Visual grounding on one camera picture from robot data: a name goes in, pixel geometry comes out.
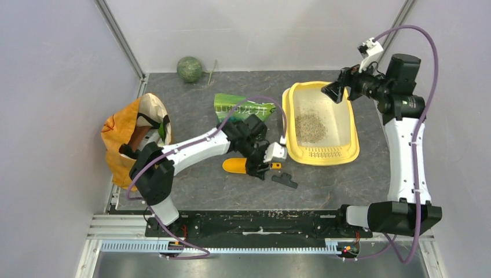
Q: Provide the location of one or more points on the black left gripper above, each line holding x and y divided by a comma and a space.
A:
253, 169

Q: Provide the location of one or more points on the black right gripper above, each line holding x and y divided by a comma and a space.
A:
349, 77

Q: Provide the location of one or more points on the orange plastic litter scoop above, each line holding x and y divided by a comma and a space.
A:
238, 165

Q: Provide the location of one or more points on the black bag clip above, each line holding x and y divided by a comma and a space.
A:
285, 179

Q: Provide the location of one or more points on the green cat litter bag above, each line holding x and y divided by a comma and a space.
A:
224, 103

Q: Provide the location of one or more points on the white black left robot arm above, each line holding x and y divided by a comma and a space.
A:
155, 168

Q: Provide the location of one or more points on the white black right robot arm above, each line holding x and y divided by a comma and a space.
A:
408, 210

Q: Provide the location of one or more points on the yellow plastic litter box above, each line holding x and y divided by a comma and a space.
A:
341, 145

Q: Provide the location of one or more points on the grey cat litter pellets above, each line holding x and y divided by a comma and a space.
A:
310, 128

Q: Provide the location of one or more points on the orange fabric bag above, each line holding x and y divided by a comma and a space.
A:
126, 132

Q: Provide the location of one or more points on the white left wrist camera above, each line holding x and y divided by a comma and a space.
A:
276, 151

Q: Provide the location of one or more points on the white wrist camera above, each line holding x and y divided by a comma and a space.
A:
276, 151
371, 51

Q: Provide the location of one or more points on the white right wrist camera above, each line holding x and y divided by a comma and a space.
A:
371, 51

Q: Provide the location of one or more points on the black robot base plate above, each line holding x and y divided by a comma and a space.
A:
195, 224

